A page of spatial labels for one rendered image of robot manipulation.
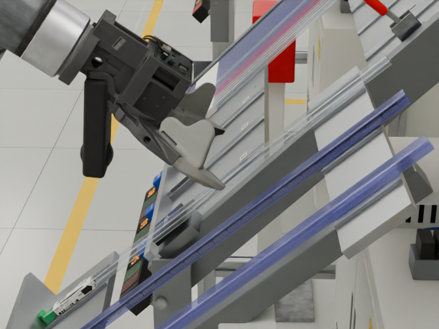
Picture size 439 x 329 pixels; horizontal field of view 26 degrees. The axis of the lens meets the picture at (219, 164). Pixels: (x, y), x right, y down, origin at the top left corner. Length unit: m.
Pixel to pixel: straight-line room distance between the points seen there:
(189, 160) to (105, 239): 1.86
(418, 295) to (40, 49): 0.70
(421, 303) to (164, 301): 0.39
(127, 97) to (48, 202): 2.08
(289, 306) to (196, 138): 1.54
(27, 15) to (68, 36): 0.04
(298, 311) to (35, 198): 1.03
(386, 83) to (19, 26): 0.44
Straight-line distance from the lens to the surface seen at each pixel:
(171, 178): 1.49
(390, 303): 1.39
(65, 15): 0.98
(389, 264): 1.49
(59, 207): 3.02
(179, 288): 1.22
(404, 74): 1.15
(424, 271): 1.45
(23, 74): 4.22
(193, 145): 0.97
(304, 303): 2.49
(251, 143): 1.34
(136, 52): 0.99
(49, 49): 0.98
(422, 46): 1.14
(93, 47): 0.98
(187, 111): 1.08
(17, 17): 0.98
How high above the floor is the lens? 1.37
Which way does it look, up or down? 25 degrees down
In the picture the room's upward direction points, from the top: straight up
